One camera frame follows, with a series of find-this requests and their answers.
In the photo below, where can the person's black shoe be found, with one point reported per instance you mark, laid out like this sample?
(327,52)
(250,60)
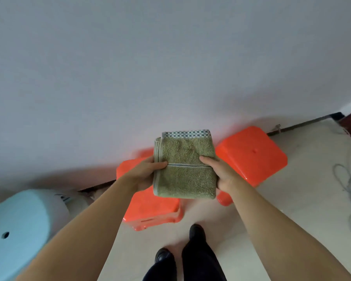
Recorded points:
(197,233)
(163,256)

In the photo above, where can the light blue plastic stool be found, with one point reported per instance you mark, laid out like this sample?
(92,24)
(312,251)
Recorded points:
(16,231)

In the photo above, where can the person's left hand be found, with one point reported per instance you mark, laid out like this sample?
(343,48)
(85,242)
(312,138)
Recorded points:
(140,175)

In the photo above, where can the orange plastic stool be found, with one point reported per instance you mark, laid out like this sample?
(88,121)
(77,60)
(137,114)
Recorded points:
(253,156)
(152,206)

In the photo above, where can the person's right black shoe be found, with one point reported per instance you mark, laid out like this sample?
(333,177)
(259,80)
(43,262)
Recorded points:
(197,233)

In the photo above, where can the person's left black shoe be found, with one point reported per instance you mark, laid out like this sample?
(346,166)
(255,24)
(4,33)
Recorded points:
(163,256)

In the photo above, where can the person's right hand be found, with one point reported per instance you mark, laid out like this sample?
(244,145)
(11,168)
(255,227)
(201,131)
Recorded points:
(226,177)

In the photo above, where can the person's trouser leg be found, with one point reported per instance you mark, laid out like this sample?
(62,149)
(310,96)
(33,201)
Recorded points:
(200,260)
(161,272)

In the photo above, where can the person's left thumb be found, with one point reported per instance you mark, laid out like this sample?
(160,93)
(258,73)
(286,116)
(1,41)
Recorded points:
(159,165)

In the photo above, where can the person's left trouser leg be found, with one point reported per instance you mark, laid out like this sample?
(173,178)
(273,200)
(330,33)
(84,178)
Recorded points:
(161,272)

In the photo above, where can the person's left forearm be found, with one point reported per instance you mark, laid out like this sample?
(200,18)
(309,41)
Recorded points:
(82,231)

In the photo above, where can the person's right forearm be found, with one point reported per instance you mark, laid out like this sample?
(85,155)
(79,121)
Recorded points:
(283,234)

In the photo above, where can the green towel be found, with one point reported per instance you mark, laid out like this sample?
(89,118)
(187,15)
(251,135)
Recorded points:
(184,169)

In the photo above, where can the person's right thumb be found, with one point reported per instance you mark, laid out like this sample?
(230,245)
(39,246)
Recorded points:
(207,161)

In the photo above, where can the person's right trouser leg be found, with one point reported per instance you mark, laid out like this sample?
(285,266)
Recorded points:
(200,260)

